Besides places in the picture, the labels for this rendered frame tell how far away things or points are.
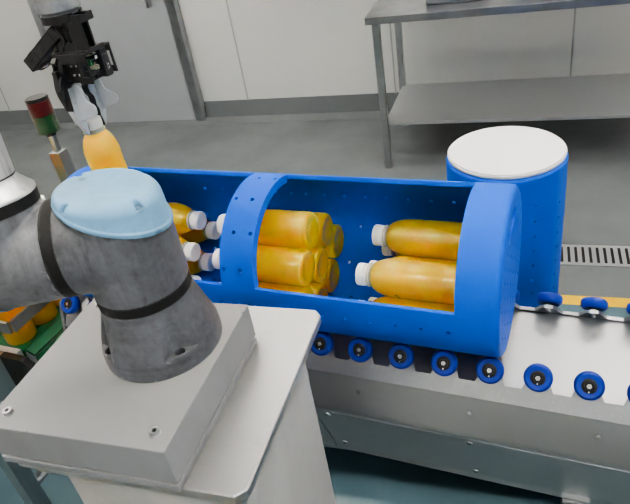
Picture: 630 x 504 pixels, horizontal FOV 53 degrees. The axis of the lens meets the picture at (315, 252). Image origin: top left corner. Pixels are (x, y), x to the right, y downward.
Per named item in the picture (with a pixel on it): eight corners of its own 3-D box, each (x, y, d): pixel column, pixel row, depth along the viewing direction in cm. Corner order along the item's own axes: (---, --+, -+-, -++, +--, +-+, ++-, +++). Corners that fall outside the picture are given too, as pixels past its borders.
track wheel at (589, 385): (606, 374, 95) (606, 372, 97) (575, 369, 97) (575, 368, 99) (604, 403, 95) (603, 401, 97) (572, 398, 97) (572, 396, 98)
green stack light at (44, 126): (50, 135, 172) (43, 119, 170) (33, 135, 175) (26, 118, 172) (65, 126, 177) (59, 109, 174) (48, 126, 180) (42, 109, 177)
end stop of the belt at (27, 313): (16, 332, 134) (10, 321, 132) (13, 332, 134) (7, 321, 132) (127, 232, 164) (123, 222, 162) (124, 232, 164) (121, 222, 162)
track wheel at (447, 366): (458, 351, 104) (460, 351, 106) (431, 347, 106) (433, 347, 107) (455, 379, 104) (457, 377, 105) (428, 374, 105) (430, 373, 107)
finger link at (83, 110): (98, 138, 112) (86, 86, 109) (72, 138, 115) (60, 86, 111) (109, 134, 115) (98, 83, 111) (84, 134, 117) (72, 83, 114)
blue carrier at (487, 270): (499, 394, 102) (497, 266, 84) (84, 323, 136) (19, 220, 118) (521, 274, 121) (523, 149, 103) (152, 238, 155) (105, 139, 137)
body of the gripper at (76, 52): (93, 88, 108) (68, 16, 101) (56, 89, 111) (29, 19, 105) (120, 73, 114) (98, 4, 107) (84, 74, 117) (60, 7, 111)
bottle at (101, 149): (118, 218, 123) (85, 136, 114) (101, 210, 128) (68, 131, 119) (146, 202, 127) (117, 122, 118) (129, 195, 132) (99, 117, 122)
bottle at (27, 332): (14, 328, 144) (-19, 266, 135) (42, 325, 143) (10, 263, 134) (1, 348, 138) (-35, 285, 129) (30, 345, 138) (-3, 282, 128)
